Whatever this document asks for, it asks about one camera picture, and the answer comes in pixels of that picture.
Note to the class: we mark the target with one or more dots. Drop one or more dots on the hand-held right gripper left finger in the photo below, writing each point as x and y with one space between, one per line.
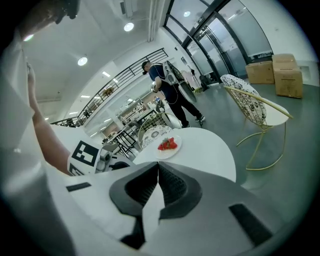
105 200

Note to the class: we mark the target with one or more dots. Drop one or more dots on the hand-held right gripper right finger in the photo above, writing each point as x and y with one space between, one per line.
212 200

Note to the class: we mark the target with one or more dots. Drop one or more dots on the red strawberry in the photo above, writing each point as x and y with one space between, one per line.
172 145
161 147
171 139
165 142

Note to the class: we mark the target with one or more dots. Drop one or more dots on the round ceiling light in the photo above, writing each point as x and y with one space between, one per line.
186 14
82 61
128 26

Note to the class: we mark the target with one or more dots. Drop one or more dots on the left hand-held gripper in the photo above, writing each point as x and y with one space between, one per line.
85 155

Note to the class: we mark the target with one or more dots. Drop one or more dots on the black dining table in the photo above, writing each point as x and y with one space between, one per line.
125 140

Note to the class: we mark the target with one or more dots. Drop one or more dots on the black head-worn camera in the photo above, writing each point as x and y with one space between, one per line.
67 10

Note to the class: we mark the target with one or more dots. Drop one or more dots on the black balcony railing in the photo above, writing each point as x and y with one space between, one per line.
120 77

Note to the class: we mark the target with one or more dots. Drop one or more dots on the glass door wall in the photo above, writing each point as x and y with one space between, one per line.
225 37

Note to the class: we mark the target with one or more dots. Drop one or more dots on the person's white shirt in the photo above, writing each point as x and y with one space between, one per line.
15 112

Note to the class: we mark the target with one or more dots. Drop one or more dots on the white plate with strawberries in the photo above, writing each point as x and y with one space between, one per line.
167 154

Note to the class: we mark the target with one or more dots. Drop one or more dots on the clothes rack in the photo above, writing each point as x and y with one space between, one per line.
190 77

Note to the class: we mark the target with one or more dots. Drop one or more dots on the person's left forearm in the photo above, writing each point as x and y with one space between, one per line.
47 130

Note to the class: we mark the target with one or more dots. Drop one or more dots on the person's head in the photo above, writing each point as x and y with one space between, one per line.
42 15

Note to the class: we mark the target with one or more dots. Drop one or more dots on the round white table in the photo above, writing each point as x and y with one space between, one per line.
202 150

